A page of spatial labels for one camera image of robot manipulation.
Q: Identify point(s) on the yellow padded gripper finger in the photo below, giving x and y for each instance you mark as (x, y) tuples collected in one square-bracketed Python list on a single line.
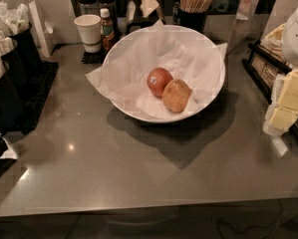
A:
[(283, 110)]

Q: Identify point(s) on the yellow-orange apple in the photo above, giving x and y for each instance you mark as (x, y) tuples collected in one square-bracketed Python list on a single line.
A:
[(175, 95)]

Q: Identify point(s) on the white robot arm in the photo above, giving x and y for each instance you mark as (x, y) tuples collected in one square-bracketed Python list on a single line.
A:
[(284, 40)]

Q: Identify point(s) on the white bowl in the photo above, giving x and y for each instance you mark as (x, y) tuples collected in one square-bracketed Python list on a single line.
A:
[(201, 50)]

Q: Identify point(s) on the red apple with sticker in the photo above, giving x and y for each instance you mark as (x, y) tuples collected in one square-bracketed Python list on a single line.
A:
[(157, 79)]

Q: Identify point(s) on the black condiment packet rack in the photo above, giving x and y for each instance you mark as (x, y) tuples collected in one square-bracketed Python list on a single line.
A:
[(263, 66)]

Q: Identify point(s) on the white paper liner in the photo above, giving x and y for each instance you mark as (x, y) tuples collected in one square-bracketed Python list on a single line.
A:
[(138, 60)]

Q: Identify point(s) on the black cup of wooden stirrers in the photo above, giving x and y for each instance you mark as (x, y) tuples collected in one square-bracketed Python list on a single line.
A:
[(192, 13)]

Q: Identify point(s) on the black napkin dispenser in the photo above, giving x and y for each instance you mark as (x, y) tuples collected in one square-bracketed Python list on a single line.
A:
[(142, 13)]

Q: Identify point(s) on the small sauce bottle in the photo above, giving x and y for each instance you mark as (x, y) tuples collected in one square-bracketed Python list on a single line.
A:
[(108, 33)]

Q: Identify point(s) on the white paper cup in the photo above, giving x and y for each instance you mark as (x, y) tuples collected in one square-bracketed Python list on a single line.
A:
[(89, 28)]

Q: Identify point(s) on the black rubber mat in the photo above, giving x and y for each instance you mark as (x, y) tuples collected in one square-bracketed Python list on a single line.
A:
[(36, 95)]

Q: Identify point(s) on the white menu card holder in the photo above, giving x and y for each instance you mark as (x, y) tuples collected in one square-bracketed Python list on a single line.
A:
[(43, 29)]

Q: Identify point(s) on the black cup with plastic utensils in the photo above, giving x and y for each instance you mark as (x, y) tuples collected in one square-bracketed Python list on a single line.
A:
[(9, 54)]

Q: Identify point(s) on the black cup with wrapped packets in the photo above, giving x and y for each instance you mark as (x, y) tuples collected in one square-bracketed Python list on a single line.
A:
[(15, 24)]

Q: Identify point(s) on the black cup with white cutlery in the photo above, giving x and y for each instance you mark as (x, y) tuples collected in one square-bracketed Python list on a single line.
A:
[(11, 107)]

